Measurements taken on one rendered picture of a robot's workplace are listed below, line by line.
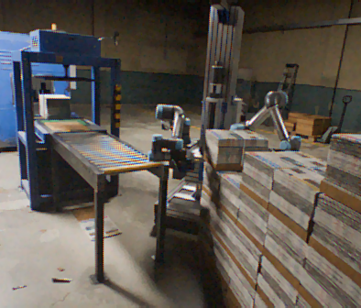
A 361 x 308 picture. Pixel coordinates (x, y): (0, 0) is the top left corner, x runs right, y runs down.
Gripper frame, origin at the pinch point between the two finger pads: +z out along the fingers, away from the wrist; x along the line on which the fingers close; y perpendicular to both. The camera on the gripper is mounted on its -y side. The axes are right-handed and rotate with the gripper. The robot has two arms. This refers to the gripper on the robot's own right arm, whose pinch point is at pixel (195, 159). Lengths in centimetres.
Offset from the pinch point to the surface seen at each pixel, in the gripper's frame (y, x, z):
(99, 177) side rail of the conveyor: -8, -14, -69
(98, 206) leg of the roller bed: -28, -14, -69
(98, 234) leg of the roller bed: -49, -14, -69
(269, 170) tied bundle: 18, -80, 11
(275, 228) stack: -8, -92, 12
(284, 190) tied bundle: 13, -94, 12
